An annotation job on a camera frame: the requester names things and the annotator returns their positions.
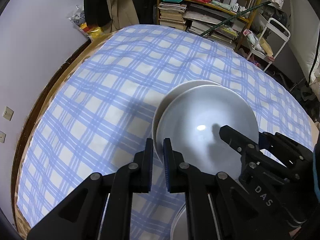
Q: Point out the white cherry print plate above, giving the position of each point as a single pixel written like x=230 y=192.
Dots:
x=178 y=225

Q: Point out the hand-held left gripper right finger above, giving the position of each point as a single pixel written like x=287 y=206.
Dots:
x=166 y=166

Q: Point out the white wall socket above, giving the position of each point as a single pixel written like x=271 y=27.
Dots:
x=2 y=137
x=8 y=113

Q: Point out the beige hanging garment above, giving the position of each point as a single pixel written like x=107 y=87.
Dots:
x=123 y=2

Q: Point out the white metal cart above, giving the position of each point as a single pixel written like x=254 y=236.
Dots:
x=281 y=42

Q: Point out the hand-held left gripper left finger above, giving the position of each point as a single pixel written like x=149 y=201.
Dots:
x=150 y=166

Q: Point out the blue checked tablecloth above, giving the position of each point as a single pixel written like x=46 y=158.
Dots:
x=100 y=105

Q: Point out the green pole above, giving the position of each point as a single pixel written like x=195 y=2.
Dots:
x=232 y=18

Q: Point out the printed snack bag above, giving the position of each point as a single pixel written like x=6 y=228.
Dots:
x=77 y=17

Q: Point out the stack of worn books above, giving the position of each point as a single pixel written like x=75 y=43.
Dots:
x=172 y=15

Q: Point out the wooden bookshelf with books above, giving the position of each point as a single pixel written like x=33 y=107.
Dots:
x=255 y=2

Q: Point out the pile of papers and books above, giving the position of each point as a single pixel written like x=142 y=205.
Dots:
x=215 y=28

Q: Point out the wooden table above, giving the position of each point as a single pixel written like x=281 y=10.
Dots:
x=37 y=100

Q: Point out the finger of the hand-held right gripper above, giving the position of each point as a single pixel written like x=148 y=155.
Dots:
x=235 y=137
x=287 y=150

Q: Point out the yellow red snack packet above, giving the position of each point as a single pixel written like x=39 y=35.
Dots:
x=93 y=31

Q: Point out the dark hanging coat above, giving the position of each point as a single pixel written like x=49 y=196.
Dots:
x=96 y=2

